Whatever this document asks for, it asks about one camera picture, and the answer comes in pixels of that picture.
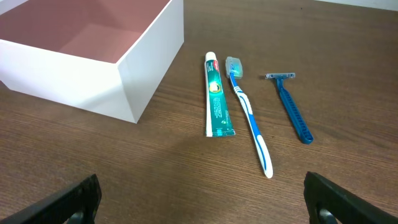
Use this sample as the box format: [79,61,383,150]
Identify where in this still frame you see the blue white toothbrush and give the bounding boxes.
[225,57,273,179]

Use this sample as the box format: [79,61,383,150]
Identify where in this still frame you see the white box pink interior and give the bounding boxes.
[1,0,184,123]

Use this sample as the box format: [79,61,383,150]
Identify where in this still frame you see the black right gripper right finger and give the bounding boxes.
[303,172,397,224]

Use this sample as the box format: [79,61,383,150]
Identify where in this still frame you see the green toothpaste tube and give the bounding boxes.
[204,52,236,138]

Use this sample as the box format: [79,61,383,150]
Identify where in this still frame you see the blue disposable razor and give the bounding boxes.
[266,73,314,144]

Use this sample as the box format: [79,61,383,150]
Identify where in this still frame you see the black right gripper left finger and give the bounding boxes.
[1,174,102,224]

